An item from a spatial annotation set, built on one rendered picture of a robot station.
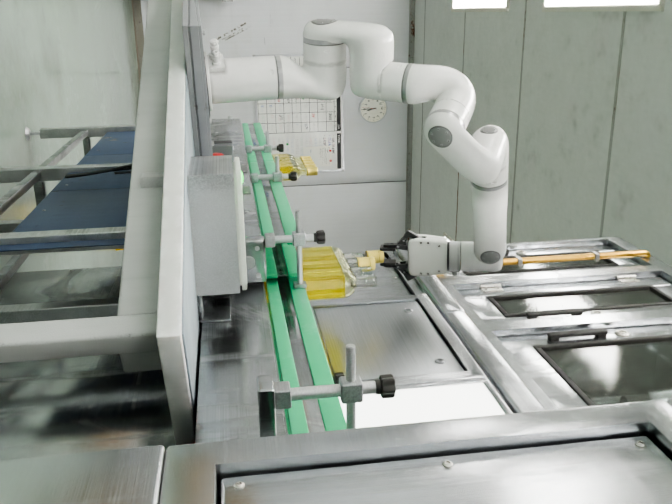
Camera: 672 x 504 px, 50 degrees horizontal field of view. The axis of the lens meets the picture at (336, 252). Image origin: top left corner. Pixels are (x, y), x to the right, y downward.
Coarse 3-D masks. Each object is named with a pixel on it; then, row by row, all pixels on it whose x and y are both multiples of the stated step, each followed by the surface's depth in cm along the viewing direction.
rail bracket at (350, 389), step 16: (352, 352) 87; (352, 368) 88; (272, 384) 87; (288, 384) 88; (336, 384) 89; (352, 384) 88; (368, 384) 89; (384, 384) 89; (272, 400) 86; (288, 400) 87; (352, 400) 89; (272, 416) 87; (352, 416) 90; (272, 432) 88
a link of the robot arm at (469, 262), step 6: (462, 246) 179; (468, 246) 179; (462, 252) 179; (468, 252) 178; (462, 258) 179; (468, 258) 178; (474, 258) 178; (462, 264) 179; (468, 264) 179; (474, 264) 179; (480, 264) 178; (486, 264) 178; (492, 264) 178; (498, 264) 178; (462, 270) 181; (468, 270) 181; (474, 270) 180; (480, 270) 180; (486, 270) 180; (492, 270) 180; (498, 270) 180
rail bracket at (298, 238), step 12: (300, 216) 148; (300, 228) 149; (276, 240) 148; (288, 240) 149; (300, 240) 149; (312, 240) 150; (324, 240) 149; (300, 252) 150; (300, 264) 151; (300, 276) 152; (300, 288) 152
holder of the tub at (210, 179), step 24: (192, 168) 128; (216, 168) 127; (192, 192) 123; (216, 192) 124; (192, 216) 125; (216, 216) 125; (192, 240) 126; (216, 240) 127; (216, 264) 128; (216, 288) 129; (216, 312) 135
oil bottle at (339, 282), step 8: (304, 272) 165; (312, 272) 165; (320, 272) 165; (328, 272) 165; (336, 272) 165; (344, 272) 165; (352, 272) 167; (304, 280) 162; (312, 280) 162; (320, 280) 163; (328, 280) 163; (336, 280) 163; (344, 280) 164; (352, 280) 164; (312, 288) 163; (320, 288) 163; (328, 288) 164; (336, 288) 164; (344, 288) 164; (352, 288) 165; (312, 296) 164; (320, 296) 164; (328, 296) 164; (336, 296) 165; (344, 296) 165
